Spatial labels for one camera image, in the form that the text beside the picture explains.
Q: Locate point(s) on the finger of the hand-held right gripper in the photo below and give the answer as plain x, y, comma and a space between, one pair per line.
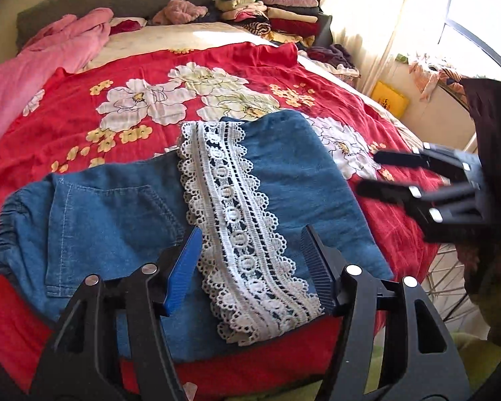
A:
384, 190
401, 158

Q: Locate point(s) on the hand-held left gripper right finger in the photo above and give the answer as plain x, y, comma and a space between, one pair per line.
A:
317, 267

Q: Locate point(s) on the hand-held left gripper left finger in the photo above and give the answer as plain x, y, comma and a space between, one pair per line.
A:
183, 271

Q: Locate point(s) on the blue denim pants lace trim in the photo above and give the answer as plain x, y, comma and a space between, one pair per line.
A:
108, 225

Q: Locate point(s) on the yellow box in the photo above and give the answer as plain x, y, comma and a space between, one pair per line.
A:
390, 100

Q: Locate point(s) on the red floral bedsheet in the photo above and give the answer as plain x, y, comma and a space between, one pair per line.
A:
338, 104

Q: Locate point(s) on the pink patterned cloth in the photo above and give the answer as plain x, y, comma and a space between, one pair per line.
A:
430, 75

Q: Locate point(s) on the purple crumpled clothes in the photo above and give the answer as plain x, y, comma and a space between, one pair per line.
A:
332, 56

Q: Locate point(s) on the window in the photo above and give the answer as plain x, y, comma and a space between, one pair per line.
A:
480, 0

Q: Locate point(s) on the white curtain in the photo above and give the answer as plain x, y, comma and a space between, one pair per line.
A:
371, 16

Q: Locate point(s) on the green fleece garment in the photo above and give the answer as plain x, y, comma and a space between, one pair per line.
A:
476, 355

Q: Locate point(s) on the pile of folded clothes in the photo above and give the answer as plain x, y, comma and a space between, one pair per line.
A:
284, 12

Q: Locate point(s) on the dark red cloth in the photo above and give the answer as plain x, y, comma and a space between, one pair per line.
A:
125, 27

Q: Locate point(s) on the pink blanket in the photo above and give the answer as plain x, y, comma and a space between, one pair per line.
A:
33, 67

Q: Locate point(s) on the pink fluffy garment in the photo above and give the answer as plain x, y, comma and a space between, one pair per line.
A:
179, 10

